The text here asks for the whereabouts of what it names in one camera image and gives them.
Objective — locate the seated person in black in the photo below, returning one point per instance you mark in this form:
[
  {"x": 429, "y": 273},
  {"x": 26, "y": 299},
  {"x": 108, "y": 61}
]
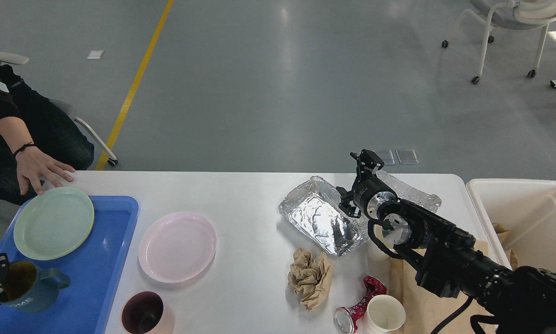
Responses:
[{"x": 29, "y": 119}]

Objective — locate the brown paper bag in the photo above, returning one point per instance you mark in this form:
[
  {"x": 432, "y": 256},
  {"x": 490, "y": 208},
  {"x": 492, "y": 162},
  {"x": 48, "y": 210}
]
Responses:
[{"x": 424, "y": 310}]

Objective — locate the white chair on left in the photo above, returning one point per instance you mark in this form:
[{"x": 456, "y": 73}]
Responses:
[{"x": 15, "y": 59}]

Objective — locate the white plastic bin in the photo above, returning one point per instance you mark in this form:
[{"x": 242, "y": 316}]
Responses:
[{"x": 516, "y": 217}]

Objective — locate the blue HOME mug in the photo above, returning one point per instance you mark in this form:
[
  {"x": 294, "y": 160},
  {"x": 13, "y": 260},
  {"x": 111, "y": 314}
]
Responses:
[{"x": 30, "y": 289}]

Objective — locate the white paper cup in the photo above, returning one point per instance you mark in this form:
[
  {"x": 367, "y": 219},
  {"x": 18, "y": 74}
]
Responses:
[{"x": 384, "y": 314}]

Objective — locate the pink mug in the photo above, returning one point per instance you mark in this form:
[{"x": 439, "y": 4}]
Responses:
[{"x": 147, "y": 313}]

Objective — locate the green plate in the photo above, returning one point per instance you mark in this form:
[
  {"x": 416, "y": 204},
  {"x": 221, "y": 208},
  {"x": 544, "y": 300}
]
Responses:
[{"x": 54, "y": 224}]

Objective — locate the aluminium foil tray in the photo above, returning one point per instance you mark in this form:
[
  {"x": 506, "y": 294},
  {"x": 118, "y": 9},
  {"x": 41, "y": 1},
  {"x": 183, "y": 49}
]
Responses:
[{"x": 313, "y": 208}]

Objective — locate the crushed red soda can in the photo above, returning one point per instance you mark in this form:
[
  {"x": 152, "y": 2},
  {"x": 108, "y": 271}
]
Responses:
[{"x": 346, "y": 318}]

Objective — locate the crumpled brown paper ball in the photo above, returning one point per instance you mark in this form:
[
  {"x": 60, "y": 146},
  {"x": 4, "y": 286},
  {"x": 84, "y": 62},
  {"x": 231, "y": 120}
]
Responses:
[{"x": 311, "y": 278}]

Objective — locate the blue plastic tray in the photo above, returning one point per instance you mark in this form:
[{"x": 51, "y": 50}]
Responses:
[{"x": 94, "y": 269}]

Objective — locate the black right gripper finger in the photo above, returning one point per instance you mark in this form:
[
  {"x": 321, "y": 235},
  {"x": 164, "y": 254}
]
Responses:
[
  {"x": 347, "y": 205},
  {"x": 367, "y": 162}
]

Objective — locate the pink plate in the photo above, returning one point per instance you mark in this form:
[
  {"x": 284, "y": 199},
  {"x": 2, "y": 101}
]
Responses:
[{"x": 177, "y": 247}]

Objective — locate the white office chair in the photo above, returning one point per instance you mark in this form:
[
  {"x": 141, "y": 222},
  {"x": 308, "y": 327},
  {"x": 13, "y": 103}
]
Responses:
[{"x": 515, "y": 15}]

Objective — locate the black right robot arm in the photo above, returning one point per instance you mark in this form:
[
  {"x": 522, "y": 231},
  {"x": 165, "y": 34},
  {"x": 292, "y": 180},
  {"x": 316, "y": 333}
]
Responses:
[{"x": 521, "y": 301}]

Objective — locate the person's hand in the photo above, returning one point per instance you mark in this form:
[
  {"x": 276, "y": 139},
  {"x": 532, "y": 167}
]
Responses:
[{"x": 33, "y": 166}]

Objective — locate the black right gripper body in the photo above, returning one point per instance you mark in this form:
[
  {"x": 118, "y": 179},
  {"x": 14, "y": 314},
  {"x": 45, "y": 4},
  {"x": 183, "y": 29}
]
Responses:
[{"x": 374, "y": 198}]

